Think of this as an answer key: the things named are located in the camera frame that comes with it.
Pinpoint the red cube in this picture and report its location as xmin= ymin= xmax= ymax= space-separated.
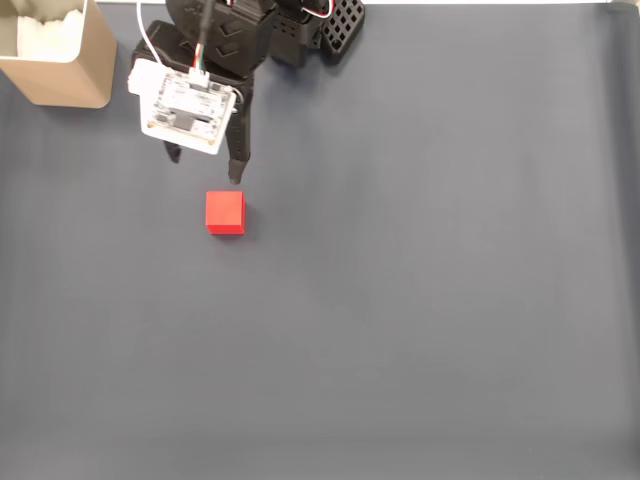
xmin=205 ymin=190 xmax=247 ymax=236

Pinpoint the beige box with rounded corners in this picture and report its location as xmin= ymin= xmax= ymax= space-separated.
xmin=0 ymin=0 xmax=119 ymax=110

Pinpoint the white padding in box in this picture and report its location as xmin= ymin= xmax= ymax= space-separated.
xmin=16 ymin=10 xmax=85 ymax=64

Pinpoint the dark grey table mat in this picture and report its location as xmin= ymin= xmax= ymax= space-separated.
xmin=0 ymin=2 xmax=640 ymax=480

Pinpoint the black camera cable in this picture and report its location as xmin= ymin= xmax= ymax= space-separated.
xmin=197 ymin=0 xmax=217 ymax=49

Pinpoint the white camera board with mount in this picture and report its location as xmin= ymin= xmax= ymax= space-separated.
xmin=127 ymin=57 xmax=239 ymax=156

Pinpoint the red and white servo cable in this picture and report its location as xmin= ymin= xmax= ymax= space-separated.
xmin=298 ymin=0 xmax=337 ymax=22

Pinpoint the white wire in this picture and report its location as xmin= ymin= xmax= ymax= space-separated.
xmin=135 ymin=0 xmax=166 ymax=66

